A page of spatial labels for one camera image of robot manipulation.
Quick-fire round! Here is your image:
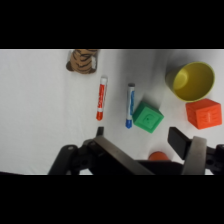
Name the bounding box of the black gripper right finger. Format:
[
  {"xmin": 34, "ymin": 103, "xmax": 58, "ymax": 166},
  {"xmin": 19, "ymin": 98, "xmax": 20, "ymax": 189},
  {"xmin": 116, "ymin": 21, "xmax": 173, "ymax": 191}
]
[{"xmin": 167, "ymin": 126, "xmax": 208, "ymax": 176}]

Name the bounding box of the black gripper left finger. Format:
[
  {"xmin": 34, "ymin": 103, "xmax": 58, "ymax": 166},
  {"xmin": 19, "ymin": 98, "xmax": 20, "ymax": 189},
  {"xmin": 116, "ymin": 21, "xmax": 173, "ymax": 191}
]
[{"xmin": 86, "ymin": 126, "xmax": 155, "ymax": 176}]

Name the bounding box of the striped plush tiger toy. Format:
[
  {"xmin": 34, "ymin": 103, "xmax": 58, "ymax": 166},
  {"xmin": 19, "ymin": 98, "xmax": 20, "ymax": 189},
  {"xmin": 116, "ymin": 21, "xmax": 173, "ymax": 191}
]
[{"xmin": 65, "ymin": 49, "xmax": 100, "ymax": 75}]

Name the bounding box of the orange round object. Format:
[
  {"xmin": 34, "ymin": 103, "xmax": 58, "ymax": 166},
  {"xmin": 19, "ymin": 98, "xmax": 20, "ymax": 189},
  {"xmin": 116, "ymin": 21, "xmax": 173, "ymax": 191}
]
[{"xmin": 147, "ymin": 150, "xmax": 171, "ymax": 162}]

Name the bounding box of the orange toy cube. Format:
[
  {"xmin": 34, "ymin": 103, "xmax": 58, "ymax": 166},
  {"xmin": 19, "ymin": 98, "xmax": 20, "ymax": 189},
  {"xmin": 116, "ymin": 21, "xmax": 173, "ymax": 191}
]
[{"xmin": 185, "ymin": 97, "xmax": 223, "ymax": 130}]

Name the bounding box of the green toy cube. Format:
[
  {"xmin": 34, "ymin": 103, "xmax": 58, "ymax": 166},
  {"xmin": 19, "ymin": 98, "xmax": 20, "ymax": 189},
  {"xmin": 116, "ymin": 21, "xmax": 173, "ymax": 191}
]
[{"xmin": 131, "ymin": 100, "xmax": 165, "ymax": 134}]

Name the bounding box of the blue dry-erase marker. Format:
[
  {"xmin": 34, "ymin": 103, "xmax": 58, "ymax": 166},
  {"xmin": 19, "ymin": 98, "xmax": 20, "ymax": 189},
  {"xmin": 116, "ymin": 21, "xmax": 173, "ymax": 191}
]
[{"xmin": 124, "ymin": 82, "xmax": 137, "ymax": 130}]

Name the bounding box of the red dry-erase marker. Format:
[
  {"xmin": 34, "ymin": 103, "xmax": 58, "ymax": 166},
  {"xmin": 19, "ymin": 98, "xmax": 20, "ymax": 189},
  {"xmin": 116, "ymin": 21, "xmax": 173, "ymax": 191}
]
[{"xmin": 95, "ymin": 75, "xmax": 109, "ymax": 122}]

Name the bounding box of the yellow plastic cup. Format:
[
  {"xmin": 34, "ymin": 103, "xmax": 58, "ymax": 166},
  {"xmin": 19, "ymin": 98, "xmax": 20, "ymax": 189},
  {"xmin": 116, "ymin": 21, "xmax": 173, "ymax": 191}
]
[{"xmin": 164, "ymin": 61, "xmax": 216, "ymax": 103}]

